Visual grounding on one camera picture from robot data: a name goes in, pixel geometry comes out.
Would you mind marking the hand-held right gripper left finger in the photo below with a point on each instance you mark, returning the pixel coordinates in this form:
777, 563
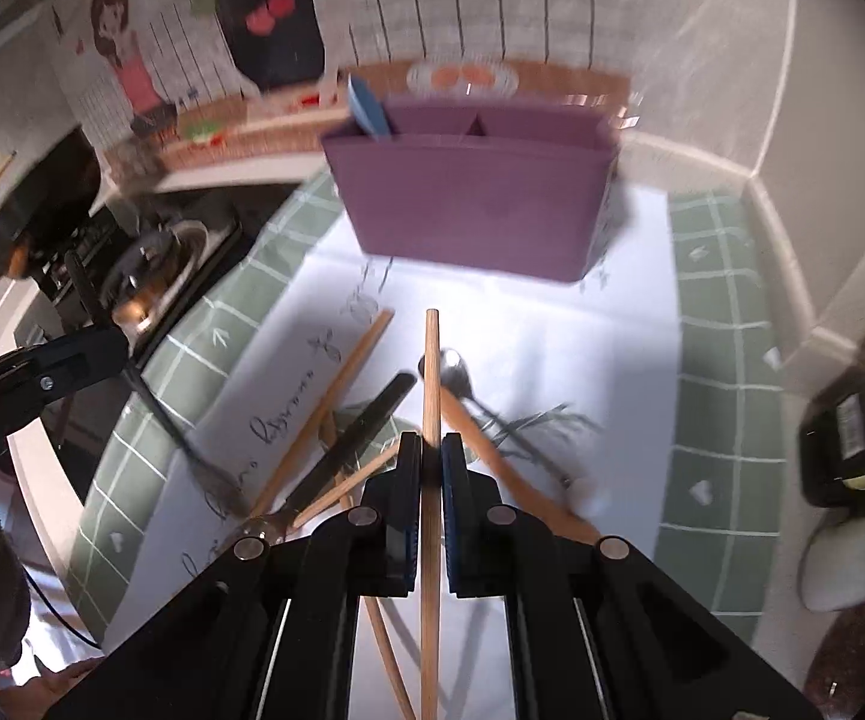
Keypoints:
402, 544

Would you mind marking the purple utensil holder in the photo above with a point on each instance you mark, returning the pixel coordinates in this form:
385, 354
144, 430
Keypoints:
477, 202

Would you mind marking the bag of dried red chillies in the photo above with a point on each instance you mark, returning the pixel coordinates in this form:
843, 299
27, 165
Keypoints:
860, 660

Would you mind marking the white and teal thermometer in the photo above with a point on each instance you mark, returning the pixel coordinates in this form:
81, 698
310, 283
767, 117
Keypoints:
845, 570

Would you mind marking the blue spoon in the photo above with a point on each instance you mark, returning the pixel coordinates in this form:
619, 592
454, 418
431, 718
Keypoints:
368, 109

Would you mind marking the cartoon kitchen wall poster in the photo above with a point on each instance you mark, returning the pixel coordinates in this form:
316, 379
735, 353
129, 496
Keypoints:
477, 0

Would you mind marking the green checked white placemat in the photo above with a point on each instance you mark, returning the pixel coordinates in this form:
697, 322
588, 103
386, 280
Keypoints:
552, 360

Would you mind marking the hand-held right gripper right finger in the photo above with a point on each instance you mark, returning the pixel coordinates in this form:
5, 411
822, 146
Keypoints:
453, 555

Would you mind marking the metal spoon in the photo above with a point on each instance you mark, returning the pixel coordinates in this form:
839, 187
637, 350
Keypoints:
446, 371

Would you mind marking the black gas stove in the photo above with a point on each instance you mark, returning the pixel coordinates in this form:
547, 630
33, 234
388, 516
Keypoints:
154, 270

